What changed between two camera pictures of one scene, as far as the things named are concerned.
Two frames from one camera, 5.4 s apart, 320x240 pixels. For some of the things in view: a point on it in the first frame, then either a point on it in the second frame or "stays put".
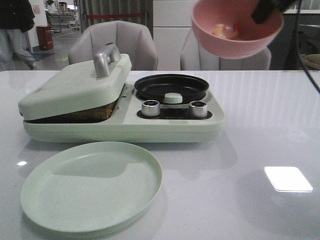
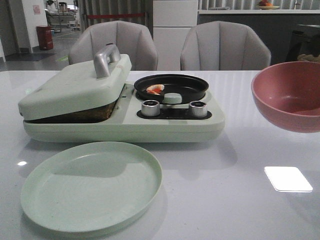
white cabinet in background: x=172 y=23 stays put
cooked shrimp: x=232 y=30 to x=156 y=91
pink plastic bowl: x=226 y=29 to x=287 y=94
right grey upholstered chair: x=194 y=56 stays put
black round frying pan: x=154 y=87 stays put
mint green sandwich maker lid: x=84 y=85 stays put
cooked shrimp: x=219 y=30 to x=155 y=88
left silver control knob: x=150 y=108 stays put
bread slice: x=98 y=114 stays put
